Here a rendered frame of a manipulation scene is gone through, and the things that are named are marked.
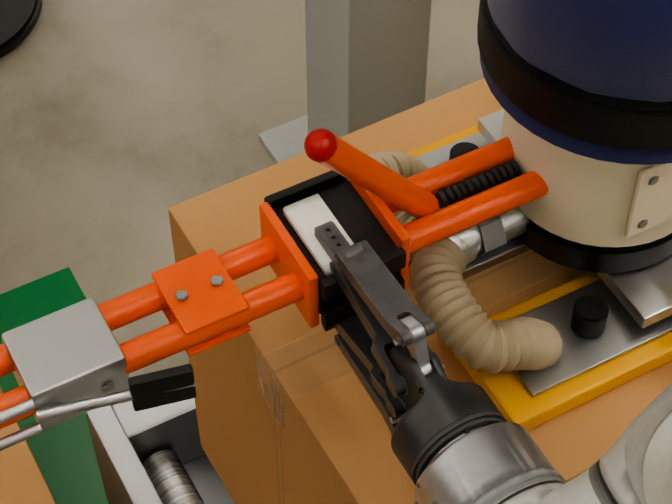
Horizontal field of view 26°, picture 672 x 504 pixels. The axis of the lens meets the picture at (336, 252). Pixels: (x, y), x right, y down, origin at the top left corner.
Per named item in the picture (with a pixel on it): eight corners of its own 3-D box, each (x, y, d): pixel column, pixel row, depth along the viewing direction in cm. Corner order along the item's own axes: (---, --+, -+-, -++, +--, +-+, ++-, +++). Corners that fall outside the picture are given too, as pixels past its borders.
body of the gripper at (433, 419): (419, 448, 93) (349, 344, 98) (414, 513, 100) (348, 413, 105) (518, 401, 95) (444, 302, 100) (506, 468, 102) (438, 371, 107)
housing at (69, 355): (98, 328, 108) (90, 291, 104) (135, 396, 104) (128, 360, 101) (9, 365, 106) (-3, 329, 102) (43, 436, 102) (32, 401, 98)
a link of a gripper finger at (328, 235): (347, 284, 104) (347, 258, 101) (313, 236, 106) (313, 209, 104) (365, 276, 104) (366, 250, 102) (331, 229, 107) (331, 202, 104)
